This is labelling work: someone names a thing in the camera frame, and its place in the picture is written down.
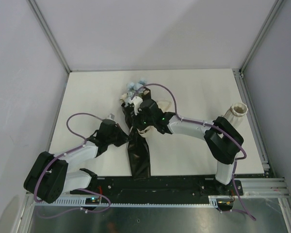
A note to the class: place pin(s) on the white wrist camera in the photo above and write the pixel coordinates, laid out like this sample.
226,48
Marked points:
111,117
135,102

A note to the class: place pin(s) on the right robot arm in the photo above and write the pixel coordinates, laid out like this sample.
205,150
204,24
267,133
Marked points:
222,138

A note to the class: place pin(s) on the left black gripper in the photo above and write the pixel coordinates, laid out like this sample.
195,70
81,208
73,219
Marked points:
123,137

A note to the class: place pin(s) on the blue and pink flower bouquet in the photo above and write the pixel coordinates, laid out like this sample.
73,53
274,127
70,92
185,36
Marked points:
131,89

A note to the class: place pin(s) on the white ribbed vase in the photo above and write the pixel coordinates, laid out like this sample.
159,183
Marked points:
236,113

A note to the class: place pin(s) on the aluminium frame rails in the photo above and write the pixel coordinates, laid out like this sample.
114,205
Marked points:
205,92

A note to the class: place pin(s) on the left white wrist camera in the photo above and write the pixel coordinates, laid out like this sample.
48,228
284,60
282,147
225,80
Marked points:
111,117

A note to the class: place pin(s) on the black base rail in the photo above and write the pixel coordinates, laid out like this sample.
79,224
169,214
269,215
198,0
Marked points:
163,189

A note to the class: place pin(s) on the cream ribbon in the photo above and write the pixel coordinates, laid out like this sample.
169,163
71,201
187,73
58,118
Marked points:
164,105

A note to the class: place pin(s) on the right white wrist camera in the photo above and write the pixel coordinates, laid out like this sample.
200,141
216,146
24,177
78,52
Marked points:
135,102

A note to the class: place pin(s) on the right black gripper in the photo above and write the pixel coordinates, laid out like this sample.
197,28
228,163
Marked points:
137,123

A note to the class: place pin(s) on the black wrapping paper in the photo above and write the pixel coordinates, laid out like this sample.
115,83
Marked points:
138,149

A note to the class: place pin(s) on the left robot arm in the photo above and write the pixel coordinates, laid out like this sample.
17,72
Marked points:
54,174

